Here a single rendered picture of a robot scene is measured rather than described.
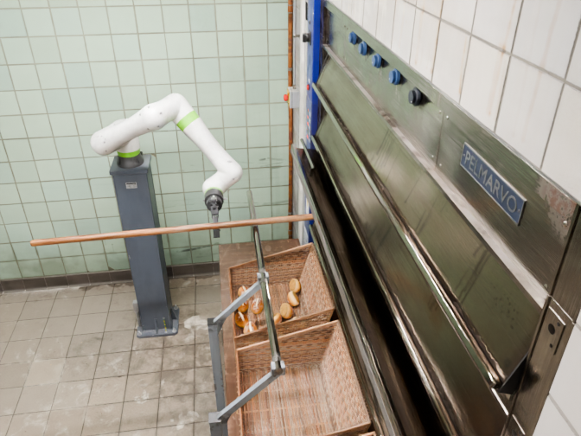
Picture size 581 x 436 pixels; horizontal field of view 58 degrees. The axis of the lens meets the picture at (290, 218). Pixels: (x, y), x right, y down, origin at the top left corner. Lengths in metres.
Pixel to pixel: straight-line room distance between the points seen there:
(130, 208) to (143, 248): 0.28
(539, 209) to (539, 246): 0.06
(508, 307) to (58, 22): 2.94
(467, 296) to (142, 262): 2.45
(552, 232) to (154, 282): 2.77
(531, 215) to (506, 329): 0.22
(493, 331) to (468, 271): 0.15
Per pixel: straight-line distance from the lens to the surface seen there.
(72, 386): 3.50
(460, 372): 1.30
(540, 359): 0.98
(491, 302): 1.10
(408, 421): 1.37
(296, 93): 3.12
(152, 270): 3.34
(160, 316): 3.58
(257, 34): 3.36
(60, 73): 3.52
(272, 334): 1.86
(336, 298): 2.36
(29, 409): 3.48
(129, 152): 2.99
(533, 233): 0.97
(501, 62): 1.02
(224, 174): 2.63
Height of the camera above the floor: 2.47
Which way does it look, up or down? 31 degrees down
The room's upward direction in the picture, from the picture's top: straight up
